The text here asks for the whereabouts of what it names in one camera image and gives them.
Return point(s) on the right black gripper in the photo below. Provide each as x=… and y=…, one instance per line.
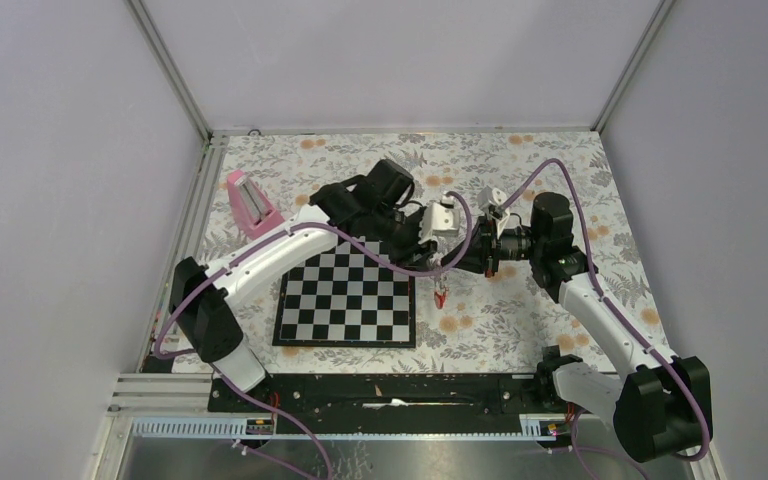
x=484, y=249

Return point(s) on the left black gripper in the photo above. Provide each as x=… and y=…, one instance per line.
x=412, y=254

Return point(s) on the keyring with red fob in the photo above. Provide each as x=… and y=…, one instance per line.
x=440, y=289

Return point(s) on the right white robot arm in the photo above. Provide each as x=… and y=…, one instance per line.
x=657, y=403

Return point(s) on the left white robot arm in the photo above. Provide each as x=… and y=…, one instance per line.
x=368, y=207

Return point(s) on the floral table mat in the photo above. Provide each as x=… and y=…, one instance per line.
x=499, y=324

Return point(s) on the black white chessboard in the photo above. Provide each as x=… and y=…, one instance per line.
x=342, y=298

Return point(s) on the pink metronome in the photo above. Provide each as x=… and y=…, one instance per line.
x=253, y=212

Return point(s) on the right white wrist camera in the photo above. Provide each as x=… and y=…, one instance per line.
x=491, y=202

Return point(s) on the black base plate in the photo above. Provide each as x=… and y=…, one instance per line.
x=480, y=405

